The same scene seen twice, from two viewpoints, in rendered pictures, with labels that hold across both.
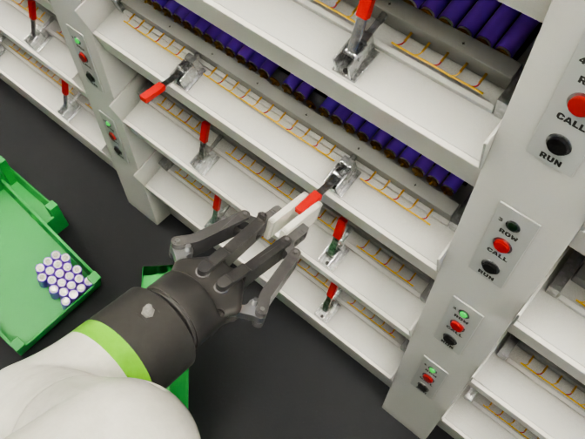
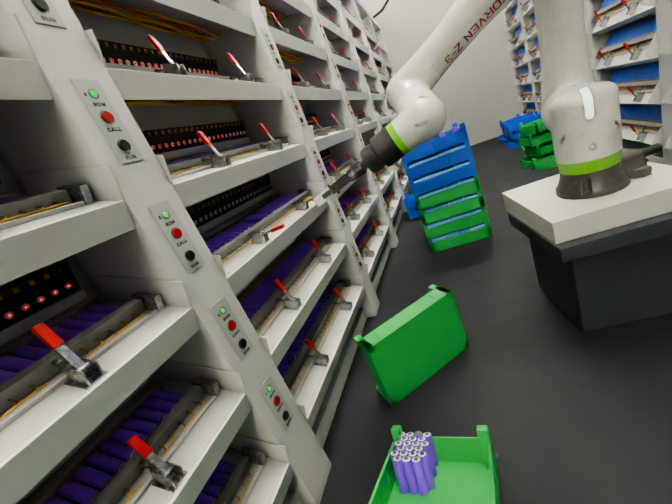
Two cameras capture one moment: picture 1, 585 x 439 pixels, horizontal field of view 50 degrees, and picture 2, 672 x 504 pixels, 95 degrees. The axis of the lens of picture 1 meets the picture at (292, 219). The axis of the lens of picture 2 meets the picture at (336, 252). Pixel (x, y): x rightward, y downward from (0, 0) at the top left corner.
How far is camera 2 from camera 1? 1.23 m
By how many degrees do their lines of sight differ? 83
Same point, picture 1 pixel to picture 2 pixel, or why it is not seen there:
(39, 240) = not seen: outside the picture
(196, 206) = (313, 378)
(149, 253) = (357, 449)
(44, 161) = not seen: outside the picture
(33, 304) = (453, 481)
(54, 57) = (197, 447)
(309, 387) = not seen: hidden behind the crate
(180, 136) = (278, 322)
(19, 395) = (410, 92)
